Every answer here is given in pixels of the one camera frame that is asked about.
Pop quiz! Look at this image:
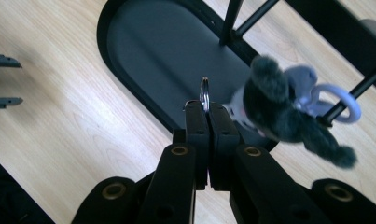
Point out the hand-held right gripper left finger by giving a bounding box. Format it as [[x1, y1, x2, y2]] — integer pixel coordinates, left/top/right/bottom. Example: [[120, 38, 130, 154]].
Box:
[[135, 100, 211, 224]]

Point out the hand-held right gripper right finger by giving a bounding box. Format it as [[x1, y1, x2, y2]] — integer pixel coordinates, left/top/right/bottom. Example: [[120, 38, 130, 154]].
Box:
[[208, 102, 331, 224]]

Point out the black and grey plush toy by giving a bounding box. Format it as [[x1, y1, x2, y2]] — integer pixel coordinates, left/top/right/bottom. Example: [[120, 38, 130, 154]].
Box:
[[225, 54, 363, 170]]

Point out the silver metal key ring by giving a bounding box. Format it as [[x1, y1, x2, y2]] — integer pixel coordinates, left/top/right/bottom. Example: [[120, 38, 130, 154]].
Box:
[[182, 76, 212, 113]]

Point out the small grey round object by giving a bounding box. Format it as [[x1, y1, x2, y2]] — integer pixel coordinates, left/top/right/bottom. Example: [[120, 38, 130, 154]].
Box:
[[357, 18, 376, 43]]

